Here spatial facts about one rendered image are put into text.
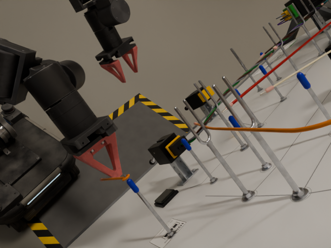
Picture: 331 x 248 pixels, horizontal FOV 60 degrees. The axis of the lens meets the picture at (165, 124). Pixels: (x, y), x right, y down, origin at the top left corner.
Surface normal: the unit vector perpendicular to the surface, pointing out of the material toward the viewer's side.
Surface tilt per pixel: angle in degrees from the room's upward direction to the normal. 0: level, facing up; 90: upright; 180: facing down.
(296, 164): 54
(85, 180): 0
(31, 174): 0
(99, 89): 0
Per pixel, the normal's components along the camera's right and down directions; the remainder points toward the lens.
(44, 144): 0.00, -0.64
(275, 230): -0.60, -0.79
